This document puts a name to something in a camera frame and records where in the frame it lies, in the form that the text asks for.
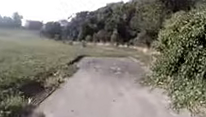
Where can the grey concrete path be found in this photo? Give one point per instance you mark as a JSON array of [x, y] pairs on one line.
[[106, 94]]

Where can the row of trees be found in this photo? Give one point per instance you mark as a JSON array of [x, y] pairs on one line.
[[126, 22]]

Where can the metal drain grate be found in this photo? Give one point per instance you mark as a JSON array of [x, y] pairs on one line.
[[39, 96]]

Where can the green grass field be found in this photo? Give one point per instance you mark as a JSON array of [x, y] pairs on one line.
[[27, 54]]

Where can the distant building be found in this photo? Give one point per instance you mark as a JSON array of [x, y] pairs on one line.
[[33, 24]]

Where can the large green bush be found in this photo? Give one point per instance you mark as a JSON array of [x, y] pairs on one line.
[[188, 51]]

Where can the distant trees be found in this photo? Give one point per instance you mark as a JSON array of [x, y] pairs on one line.
[[7, 20]]

